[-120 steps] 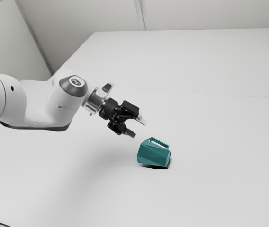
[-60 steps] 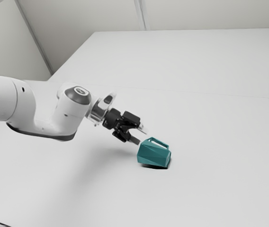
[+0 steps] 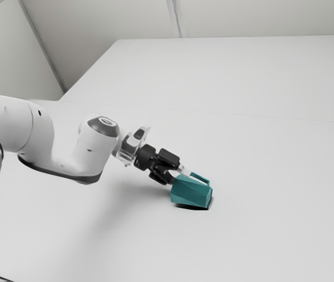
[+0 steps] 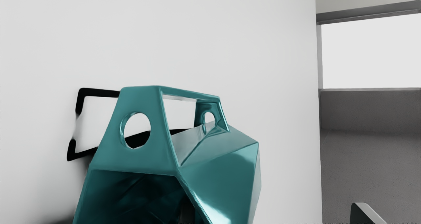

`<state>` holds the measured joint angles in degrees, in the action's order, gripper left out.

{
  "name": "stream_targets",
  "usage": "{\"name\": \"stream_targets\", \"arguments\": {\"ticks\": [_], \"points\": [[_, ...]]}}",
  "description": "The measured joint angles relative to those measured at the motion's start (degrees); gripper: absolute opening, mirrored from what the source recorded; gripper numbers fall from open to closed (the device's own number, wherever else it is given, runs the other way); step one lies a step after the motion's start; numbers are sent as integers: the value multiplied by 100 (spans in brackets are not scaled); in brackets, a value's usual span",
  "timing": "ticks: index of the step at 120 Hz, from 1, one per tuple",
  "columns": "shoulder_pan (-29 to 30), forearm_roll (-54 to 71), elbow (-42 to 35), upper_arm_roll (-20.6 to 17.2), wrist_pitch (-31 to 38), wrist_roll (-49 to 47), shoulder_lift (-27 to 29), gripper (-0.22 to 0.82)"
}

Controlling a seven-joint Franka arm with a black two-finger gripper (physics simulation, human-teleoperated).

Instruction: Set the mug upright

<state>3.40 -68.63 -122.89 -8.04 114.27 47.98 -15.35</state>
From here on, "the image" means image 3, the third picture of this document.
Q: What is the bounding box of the teal faceted mug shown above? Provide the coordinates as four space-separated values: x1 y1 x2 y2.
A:
169 172 214 210

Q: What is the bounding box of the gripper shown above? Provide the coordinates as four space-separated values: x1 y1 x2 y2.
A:
134 143 191 186

